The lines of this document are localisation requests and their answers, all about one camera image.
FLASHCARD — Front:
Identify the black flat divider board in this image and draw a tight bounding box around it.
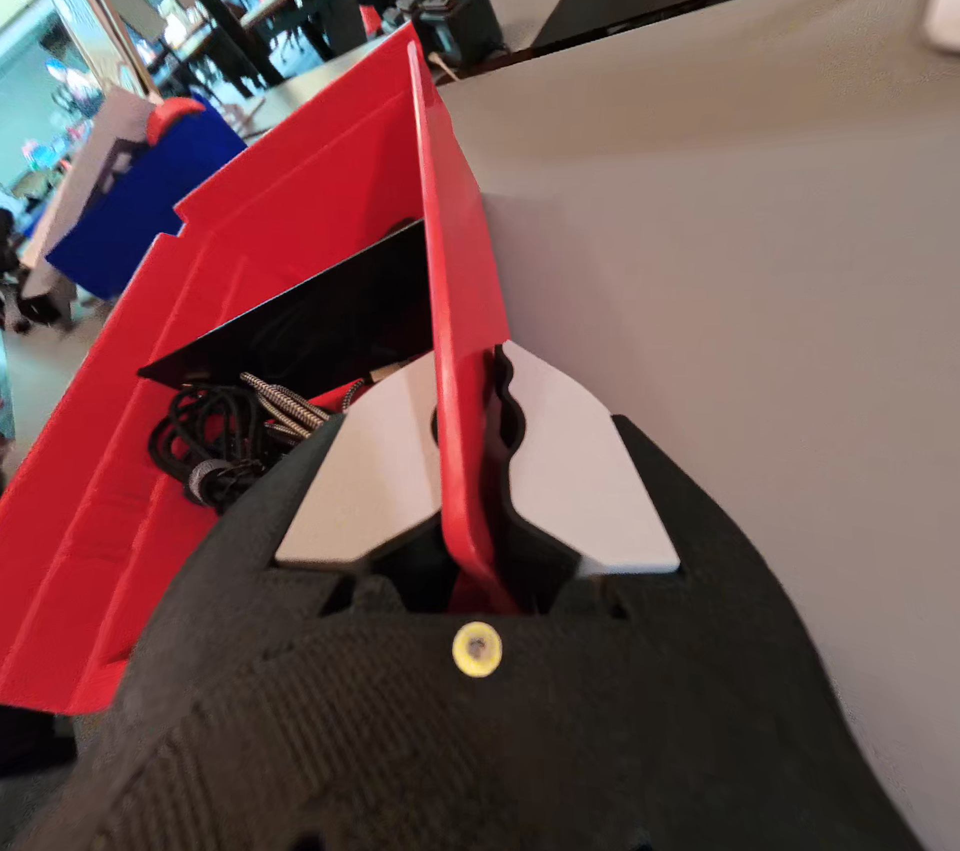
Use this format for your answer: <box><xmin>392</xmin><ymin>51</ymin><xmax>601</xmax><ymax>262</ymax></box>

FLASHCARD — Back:
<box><xmin>137</xmin><ymin>217</ymin><xmax>435</xmax><ymax>391</ymax></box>

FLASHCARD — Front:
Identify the grey braided cable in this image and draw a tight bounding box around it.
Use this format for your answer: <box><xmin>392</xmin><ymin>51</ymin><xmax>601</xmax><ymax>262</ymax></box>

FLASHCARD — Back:
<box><xmin>240</xmin><ymin>371</ymin><xmax>365</xmax><ymax>447</ymax></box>

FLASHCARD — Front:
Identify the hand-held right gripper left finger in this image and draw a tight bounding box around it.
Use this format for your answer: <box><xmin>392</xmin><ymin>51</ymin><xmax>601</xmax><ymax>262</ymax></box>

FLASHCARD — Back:
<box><xmin>275</xmin><ymin>350</ymin><xmax>456</xmax><ymax>608</ymax></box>

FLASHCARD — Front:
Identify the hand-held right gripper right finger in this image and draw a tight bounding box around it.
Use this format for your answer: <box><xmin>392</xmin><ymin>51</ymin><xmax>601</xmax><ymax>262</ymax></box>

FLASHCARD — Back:
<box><xmin>491</xmin><ymin>339</ymin><xmax>681</xmax><ymax>616</ymax></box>

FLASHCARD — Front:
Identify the black electronic device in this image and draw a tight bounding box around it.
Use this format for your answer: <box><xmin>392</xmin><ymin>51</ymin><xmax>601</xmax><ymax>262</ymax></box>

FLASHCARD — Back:
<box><xmin>408</xmin><ymin>0</ymin><xmax>505</xmax><ymax>68</ymax></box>

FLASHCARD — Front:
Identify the red plastic bin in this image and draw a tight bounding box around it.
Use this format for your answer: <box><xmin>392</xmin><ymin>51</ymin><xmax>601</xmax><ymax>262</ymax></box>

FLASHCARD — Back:
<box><xmin>0</xmin><ymin>22</ymin><xmax>522</xmax><ymax>717</ymax></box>

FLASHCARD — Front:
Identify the grey desk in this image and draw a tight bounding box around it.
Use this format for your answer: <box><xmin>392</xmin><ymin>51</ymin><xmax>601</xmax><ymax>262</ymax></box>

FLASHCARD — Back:
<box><xmin>258</xmin><ymin>0</ymin><xmax>960</xmax><ymax>851</ymax></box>

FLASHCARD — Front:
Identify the black coiled cable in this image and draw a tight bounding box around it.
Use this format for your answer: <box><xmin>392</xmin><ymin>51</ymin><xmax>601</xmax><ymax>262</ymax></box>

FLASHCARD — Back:
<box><xmin>147</xmin><ymin>382</ymin><xmax>331</xmax><ymax>515</ymax></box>

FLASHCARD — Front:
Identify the blue plastic bin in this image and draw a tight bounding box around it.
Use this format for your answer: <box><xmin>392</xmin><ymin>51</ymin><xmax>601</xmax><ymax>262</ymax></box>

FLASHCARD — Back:
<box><xmin>46</xmin><ymin>104</ymin><xmax>249</xmax><ymax>301</ymax></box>

